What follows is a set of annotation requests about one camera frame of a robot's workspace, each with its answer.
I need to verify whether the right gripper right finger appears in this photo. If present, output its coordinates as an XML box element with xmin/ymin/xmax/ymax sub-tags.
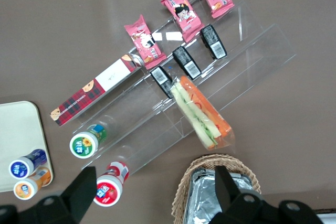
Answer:
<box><xmin>209</xmin><ymin>166</ymin><xmax>324</xmax><ymax>224</ymax></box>

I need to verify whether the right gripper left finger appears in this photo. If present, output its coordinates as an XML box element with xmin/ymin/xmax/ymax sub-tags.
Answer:
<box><xmin>0</xmin><ymin>166</ymin><xmax>97</xmax><ymax>224</ymax></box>

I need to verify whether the plastic-wrapped sandwich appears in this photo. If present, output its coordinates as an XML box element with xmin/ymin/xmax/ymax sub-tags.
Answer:
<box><xmin>169</xmin><ymin>75</ymin><xmax>235</xmax><ymax>151</ymax></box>

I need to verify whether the beige plastic tray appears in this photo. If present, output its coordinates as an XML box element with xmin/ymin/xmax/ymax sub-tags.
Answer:
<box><xmin>0</xmin><ymin>100</ymin><xmax>55</xmax><ymax>193</ymax></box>

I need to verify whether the aluminium foil container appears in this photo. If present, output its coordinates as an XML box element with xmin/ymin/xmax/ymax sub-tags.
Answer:
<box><xmin>183</xmin><ymin>167</ymin><xmax>254</xmax><ymax>224</ymax></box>

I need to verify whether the red-label white-lid bottle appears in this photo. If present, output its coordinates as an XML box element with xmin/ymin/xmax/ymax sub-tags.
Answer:
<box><xmin>93</xmin><ymin>161</ymin><xmax>130</xmax><ymax>207</ymax></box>

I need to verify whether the green-label white-lid bottle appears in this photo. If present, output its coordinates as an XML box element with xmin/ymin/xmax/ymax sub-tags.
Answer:
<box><xmin>69</xmin><ymin>123</ymin><xmax>108</xmax><ymax>159</ymax></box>

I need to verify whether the wicker basket with foil container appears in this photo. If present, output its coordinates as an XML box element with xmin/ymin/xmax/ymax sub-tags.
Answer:
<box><xmin>171</xmin><ymin>154</ymin><xmax>263</xmax><ymax>224</ymax></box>

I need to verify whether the orange-label white-lid bottle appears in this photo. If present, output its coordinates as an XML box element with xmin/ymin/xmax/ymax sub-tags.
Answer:
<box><xmin>13</xmin><ymin>166</ymin><xmax>52</xmax><ymax>200</ymax></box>

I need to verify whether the blue-label white-lid bottle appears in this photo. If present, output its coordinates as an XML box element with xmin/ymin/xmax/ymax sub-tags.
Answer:
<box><xmin>8</xmin><ymin>148</ymin><xmax>48</xmax><ymax>180</ymax></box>

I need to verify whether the red plaid cookie box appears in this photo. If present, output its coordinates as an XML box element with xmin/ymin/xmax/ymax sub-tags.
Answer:
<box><xmin>49</xmin><ymin>54</ymin><xmax>144</xmax><ymax>127</ymax></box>

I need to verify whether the small black barcode box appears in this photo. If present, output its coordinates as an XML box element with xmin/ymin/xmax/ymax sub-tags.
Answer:
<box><xmin>172</xmin><ymin>46</ymin><xmax>202</xmax><ymax>80</ymax></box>
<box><xmin>199</xmin><ymin>24</ymin><xmax>227</xmax><ymax>60</ymax></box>
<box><xmin>150</xmin><ymin>66</ymin><xmax>174</xmax><ymax>99</ymax></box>

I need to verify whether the clear acrylic stepped stand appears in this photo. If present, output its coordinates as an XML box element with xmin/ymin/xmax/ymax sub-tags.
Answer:
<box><xmin>70</xmin><ymin>0</ymin><xmax>297</xmax><ymax>180</ymax></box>

